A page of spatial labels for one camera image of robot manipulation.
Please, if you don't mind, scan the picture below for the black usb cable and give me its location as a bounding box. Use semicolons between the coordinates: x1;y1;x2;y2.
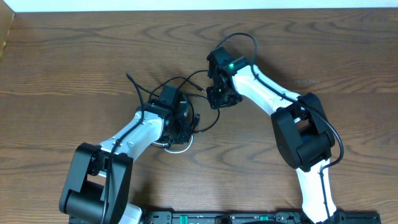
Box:
147;70;221;134

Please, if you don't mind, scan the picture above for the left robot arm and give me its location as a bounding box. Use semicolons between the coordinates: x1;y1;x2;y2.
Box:
59;86;192;223

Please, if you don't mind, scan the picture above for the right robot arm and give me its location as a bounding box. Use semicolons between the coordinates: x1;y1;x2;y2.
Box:
206;55;337;223

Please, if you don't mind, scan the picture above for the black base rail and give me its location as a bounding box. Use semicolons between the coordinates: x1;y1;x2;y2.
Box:
68;210;381;224

